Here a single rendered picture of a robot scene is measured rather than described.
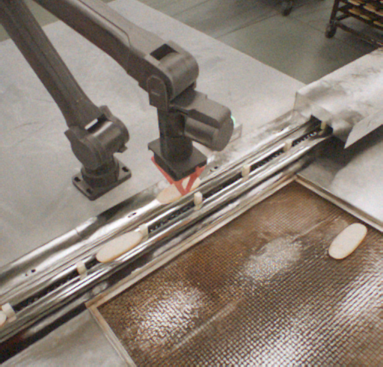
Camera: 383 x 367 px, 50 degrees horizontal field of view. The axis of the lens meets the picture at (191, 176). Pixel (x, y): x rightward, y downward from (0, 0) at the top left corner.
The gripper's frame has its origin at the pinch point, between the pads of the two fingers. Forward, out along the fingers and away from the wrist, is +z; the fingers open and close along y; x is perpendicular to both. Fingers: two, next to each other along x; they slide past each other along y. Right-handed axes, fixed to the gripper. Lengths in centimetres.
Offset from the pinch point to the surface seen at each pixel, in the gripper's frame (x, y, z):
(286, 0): -226, 171, 76
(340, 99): -51, 1, 2
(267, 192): -16.1, -8.8, 5.4
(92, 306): 24.9, -9.3, 5.1
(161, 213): 3.0, 3.0, 8.9
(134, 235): 10.8, 1.1, 8.1
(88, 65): -14, 69, 10
